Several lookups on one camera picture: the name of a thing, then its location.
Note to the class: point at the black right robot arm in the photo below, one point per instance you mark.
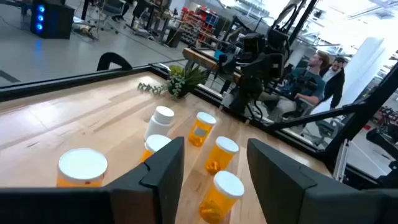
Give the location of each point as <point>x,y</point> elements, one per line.
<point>248,90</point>

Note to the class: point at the grey office chair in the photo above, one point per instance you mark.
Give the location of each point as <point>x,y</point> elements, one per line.
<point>109,9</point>

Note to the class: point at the black arched bracket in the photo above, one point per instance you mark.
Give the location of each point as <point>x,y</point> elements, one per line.
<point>109,56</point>

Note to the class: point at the orange pill bottle white cap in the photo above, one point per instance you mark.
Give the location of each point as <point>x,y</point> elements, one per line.
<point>202,127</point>
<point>155,143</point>
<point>222,193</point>
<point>221,154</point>

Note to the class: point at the black desk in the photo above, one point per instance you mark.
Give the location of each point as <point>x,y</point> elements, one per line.
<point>152,15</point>

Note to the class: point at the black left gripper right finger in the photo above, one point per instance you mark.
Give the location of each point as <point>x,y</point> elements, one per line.
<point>311,202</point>

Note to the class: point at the red parts bin shelf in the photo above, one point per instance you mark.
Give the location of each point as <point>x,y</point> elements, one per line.
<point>202,25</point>

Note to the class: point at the wooden workbench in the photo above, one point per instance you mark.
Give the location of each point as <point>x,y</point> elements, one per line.
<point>199,59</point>

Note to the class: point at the standing person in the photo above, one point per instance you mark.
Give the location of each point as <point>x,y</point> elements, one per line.
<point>335,84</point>

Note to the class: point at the green succulent in dark pot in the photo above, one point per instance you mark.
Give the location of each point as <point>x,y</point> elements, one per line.
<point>183,82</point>

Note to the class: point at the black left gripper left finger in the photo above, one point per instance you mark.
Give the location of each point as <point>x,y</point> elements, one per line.
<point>130,202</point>

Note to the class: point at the seated person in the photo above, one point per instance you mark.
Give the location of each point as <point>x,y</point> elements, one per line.
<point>306,87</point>

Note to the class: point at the large orange pill bottle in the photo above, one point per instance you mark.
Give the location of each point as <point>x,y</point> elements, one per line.
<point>82,165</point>

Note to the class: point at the black computer tower blue lights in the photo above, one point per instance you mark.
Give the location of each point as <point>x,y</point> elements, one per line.
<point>53,18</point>

